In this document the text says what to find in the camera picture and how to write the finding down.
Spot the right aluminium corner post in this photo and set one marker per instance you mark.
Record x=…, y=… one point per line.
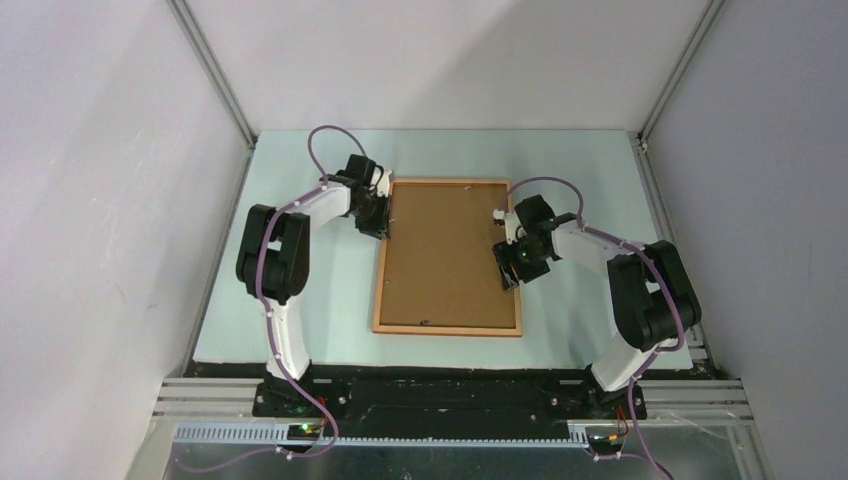
x=692, y=45

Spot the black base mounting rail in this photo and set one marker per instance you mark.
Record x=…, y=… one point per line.
x=417, y=402

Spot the aluminium corner post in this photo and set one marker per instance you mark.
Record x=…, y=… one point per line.
x=209, y=63
x=692, y=45

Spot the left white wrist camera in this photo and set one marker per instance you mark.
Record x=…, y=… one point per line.
x=382, y=183

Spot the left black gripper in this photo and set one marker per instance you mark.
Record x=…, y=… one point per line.
x=380, y=228

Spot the brown backing board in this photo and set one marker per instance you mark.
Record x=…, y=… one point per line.
x=440, y=255

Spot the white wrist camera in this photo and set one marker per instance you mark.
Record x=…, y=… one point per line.
x=382, y=183
x=510, y=223

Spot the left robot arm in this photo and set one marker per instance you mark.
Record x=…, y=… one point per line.
x=273, y=260

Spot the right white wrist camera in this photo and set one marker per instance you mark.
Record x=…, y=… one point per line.
x=510, y=223

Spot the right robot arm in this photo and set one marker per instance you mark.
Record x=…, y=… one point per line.
x=653, y=301

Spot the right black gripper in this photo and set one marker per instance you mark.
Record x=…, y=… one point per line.
x=504, y=254

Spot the left aluminium corner post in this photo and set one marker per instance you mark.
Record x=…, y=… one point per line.
x=209, y=63

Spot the grey cable duct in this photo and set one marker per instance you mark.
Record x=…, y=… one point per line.
x=297, y=434

